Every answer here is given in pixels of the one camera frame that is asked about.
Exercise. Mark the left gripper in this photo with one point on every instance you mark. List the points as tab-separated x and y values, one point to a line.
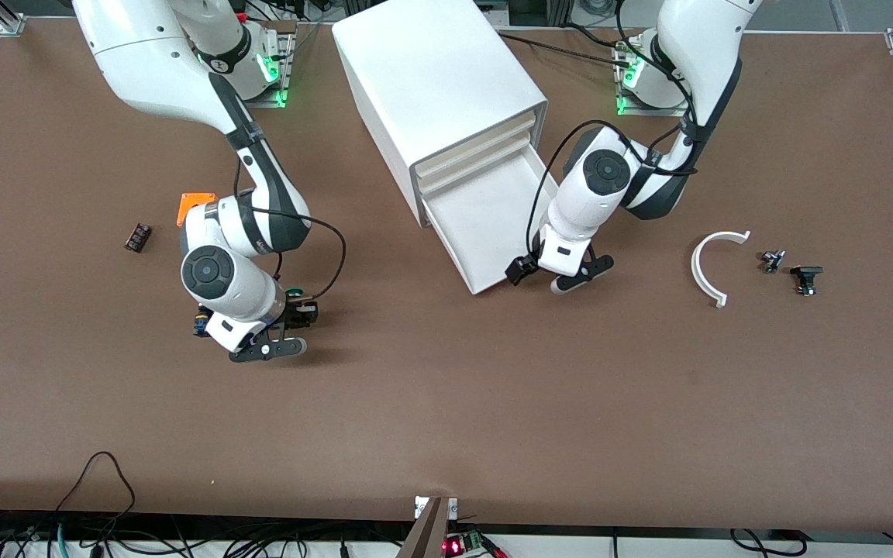
522	268

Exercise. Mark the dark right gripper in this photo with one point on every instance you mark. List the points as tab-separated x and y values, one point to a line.
301	312

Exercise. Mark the green push button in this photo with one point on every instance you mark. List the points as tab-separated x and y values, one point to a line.
294	292

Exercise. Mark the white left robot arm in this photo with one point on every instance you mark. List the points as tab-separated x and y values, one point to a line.
694	46

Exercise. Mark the yellow push button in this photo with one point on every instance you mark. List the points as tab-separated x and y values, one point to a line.
200	325

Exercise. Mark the black button part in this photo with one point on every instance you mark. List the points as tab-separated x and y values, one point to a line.
805	273

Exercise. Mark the white curved plastic piece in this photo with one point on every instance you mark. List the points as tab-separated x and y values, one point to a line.
696	267

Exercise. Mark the small black terminal block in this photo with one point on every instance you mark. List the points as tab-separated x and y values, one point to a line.
138	237

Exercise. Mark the small grey metal part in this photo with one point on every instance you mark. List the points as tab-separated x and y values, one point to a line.
770	262

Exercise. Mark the circuit board with red LED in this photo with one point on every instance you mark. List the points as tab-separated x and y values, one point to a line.
454	546

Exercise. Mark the orange button enclosure box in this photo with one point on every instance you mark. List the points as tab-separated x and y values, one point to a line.
192	203

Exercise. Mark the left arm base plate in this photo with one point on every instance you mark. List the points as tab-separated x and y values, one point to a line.
667	113

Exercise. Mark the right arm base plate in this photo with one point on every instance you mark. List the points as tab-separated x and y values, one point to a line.
287	77

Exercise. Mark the white mount bracket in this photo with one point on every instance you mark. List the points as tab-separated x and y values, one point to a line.
453	508

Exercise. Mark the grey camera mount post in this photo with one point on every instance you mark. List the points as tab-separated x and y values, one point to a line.
427	535

